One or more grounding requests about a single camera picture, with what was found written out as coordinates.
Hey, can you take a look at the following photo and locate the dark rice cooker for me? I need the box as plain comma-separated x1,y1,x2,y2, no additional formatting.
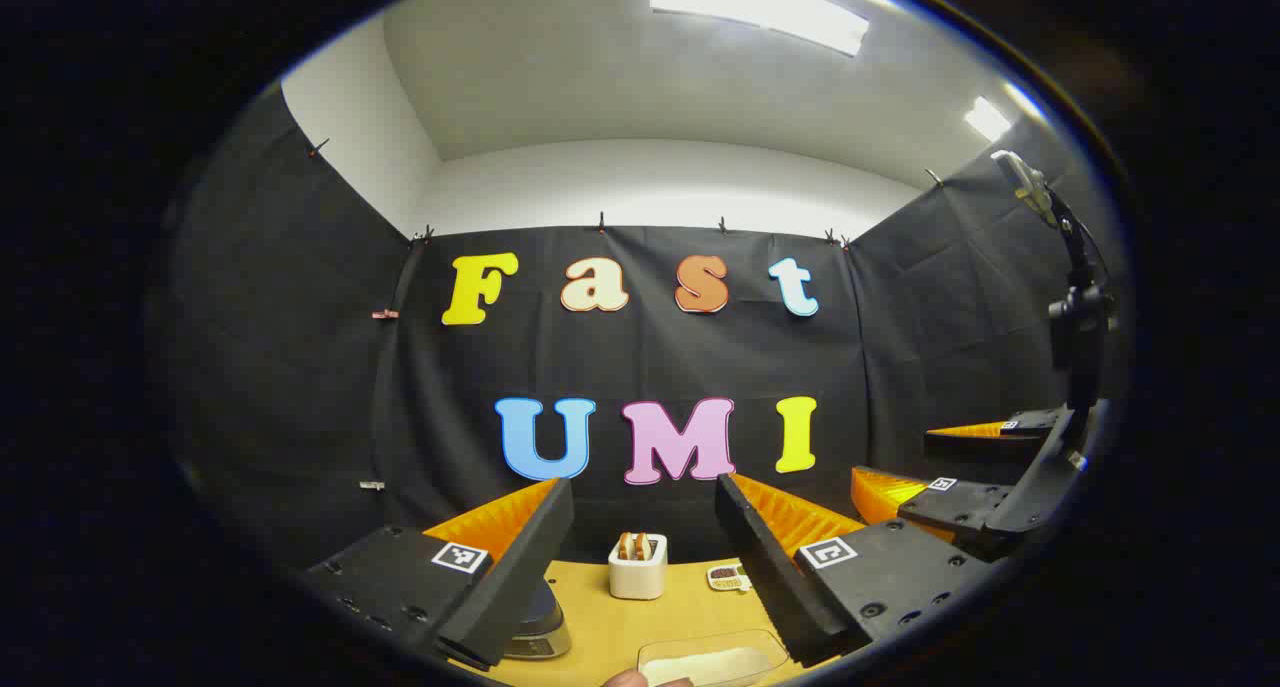
505,575,573,660

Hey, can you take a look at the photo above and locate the row of black backdrop clips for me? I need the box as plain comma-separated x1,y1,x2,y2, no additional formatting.
305,137,946,250

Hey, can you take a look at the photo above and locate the black stand with white tip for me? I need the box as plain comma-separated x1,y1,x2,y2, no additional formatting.
990,150,1116,413

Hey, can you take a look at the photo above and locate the white toaster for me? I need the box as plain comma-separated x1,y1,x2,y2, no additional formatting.
608,535,668,601

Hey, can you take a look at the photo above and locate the clear plastic tray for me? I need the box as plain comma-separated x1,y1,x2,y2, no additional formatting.
637,629,791,687

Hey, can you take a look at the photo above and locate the small ceiling light panel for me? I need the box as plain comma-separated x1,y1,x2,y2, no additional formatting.
963,95,1013,143

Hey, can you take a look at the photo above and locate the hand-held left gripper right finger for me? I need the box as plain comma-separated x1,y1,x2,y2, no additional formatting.
714,472,993,670

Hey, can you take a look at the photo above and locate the black backdrop cloth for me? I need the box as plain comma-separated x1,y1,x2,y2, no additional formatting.
150,82,1136,608

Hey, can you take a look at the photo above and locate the white rice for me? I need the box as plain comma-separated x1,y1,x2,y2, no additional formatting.
642,647,773,687

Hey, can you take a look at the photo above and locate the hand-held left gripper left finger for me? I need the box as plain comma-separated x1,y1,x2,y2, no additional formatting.
300,477,577,673

